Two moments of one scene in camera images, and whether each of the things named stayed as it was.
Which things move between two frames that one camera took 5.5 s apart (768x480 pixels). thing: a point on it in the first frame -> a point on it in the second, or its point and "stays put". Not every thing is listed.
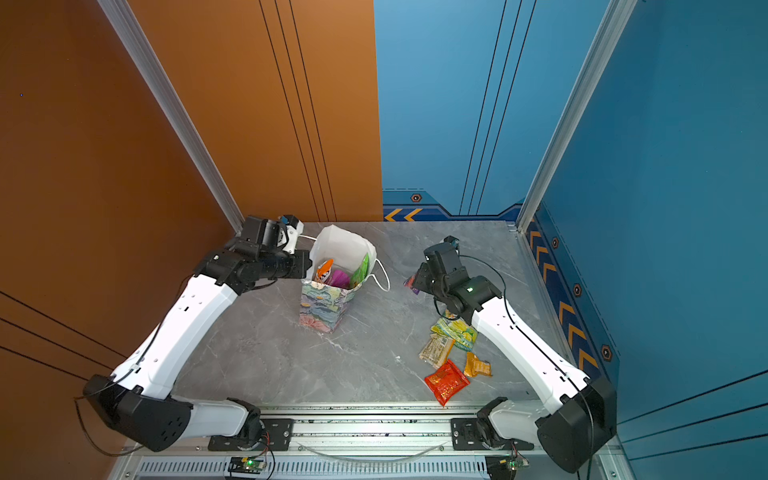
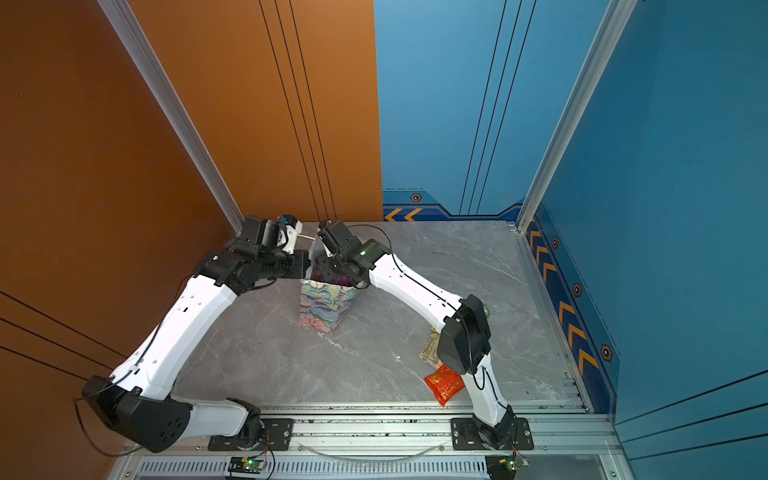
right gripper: [423, 273] -> [322, 266]
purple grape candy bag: [340, 279] stays put
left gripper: [303, 266] stays put
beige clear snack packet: [436, 349] stays put
